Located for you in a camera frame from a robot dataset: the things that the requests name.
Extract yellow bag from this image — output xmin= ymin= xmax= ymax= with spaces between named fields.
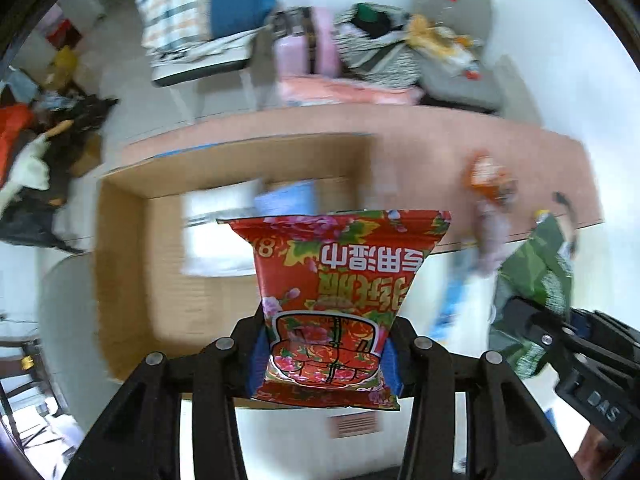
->
xmin=46 ymin=45 xmax=82 ymax=87

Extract pale pink packet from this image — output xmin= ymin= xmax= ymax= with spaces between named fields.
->
xmin=472 ymin=199 xmax=515 ymax=277

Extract orange snack packet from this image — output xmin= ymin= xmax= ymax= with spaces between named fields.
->
xmin=462 ymin=149 xmax=517 ymax=207

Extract orange red cloth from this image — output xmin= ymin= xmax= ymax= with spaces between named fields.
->
xmin=0 ymin=104 xmax=37 ymax=187

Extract pile of black clothes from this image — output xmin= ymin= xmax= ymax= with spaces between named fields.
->
xmin=34 ymin=94 xmax=120 ymax=207

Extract plaid cloth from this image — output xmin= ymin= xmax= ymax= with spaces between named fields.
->
xmin=136 ymin=0 xmax=217 ymax=57

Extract white cloth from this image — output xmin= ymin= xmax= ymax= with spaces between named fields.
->
xmin=0 ymin=136 xmax=52 ymax=202

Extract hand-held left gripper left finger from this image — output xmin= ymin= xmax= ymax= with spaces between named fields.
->
xmin=62 ymin=315 xmax=267 ymax=480

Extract yellow snack packets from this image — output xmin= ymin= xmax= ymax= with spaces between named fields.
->
xmin=407 ymin=13 xmax=484 ymax=80

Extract small cardboard box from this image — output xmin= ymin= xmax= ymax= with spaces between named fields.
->
xmin=69 ymin=131 xmax=104 ymax=179

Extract pink folded blanket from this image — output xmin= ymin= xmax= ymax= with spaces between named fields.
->
xmin=277 ymin=75 xmax=424 ymax=108

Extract light blue soft packet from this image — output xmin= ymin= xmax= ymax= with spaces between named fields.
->
xmin=254 ymin=182 xmax=319 ymax=219

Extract green patterned packet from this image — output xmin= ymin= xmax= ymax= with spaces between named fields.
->
xmin=489 ymin=210 xmax=575 ymax=382

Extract pink suitcase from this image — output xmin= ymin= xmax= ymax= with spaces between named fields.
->
xmin=273 ymin=7 xmax=342 ymax=82

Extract dark framed chair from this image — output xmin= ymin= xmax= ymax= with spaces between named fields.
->
xmin=0 ymin=316 xmax=72 ymax=463

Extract white soft packet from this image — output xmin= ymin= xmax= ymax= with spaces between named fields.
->
xmin=181 ymin=179 xmax=271 ymax=278

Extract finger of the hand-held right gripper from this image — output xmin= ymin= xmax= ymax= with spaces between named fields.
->
xmin=492 ymin=296 xmax=582 ymax=362

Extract red floral wet wipes packet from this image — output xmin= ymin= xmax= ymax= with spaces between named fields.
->
xmin=216 ymin=209 xmax=452 ymax=412

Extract white chair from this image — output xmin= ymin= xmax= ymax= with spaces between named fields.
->
xmin=150 ymin=30 xmax=257 ymax=127

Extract blue and white packet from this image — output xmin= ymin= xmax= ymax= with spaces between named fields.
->
xmin=431 ymin=247 xmax=482 ymax=342

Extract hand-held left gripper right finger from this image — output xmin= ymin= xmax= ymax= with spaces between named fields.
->
xmin=384 ymin=318 xmax=581 ymax=480

